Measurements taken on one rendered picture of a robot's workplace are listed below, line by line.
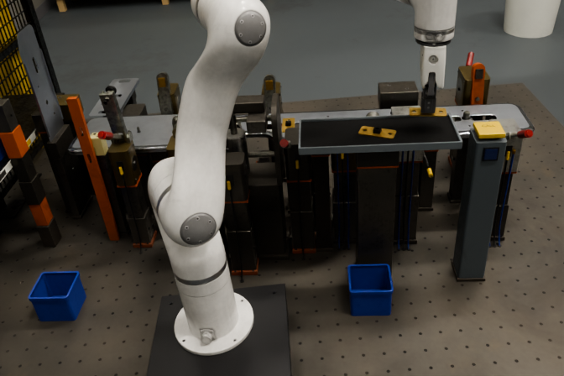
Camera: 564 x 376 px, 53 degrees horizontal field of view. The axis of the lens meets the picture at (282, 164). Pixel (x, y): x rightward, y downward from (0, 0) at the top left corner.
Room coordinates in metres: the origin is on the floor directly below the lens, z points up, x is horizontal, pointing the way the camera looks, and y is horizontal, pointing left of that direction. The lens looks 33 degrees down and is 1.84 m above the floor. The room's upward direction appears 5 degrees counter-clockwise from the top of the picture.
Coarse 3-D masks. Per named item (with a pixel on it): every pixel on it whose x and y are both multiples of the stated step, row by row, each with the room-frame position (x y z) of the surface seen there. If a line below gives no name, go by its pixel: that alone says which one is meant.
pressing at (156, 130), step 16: (288, 112) 1.59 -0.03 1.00; (304, 112) 1.57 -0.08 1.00; (320, 112) 1.57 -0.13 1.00; (336, 112) 1.56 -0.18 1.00; (352, 112) 1.55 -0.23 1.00; (384, 112) 1.53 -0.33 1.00; (448, 112) 1.50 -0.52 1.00; (480, 112) 1.48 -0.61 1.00; (496, 112) 1.47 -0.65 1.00; (512, 112) 1.46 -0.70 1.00; (96, 128) 1.59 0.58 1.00; (128, 128) 1.57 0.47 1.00; (144, 128) 1.56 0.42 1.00; (160, 128) 1.55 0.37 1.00; (464, 128) 1.39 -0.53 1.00; (528, 128) 1.36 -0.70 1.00; (144, 144) 1.46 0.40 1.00; (160, 144) 1.45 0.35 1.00
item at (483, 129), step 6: (474, 126) 1.14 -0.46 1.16; (480, 126) 1.13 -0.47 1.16; (486, 126) 1.13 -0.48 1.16; (492, 126) 1.13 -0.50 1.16; (498, 126) 1.13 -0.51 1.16; (480, 132) 1.11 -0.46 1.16; (486, 132) 1.11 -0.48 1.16; (492, 132) 1.10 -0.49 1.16; (498, 132) 1.10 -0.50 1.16; (504, 132) 1.10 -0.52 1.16
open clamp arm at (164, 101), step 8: (160, 72) 1.71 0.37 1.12; (160, 80) 1.69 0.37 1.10; (168, 80) 1.70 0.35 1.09; (160, 88) 1.69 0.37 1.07; (168, 88) 1.69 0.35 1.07; (160, 96) 1.69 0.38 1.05; (168, 96) 1.69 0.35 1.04; (160, 104) 1.68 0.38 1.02; (168, 104) 1.68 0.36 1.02; (168, 112) 1.68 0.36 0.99
